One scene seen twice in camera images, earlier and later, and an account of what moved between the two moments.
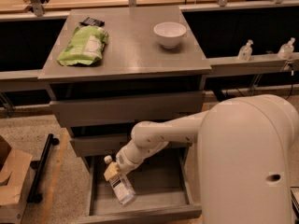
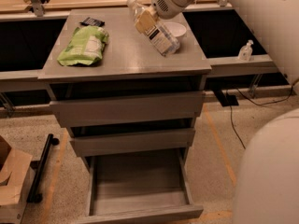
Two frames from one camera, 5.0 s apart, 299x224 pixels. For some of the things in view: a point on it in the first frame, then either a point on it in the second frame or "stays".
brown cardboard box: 14,179 stays
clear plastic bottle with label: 122,186 → 148,23
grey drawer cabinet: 111,69 stays
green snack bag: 85,46 stays
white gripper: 125,161 → 164,4
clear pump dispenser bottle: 245,51 stays
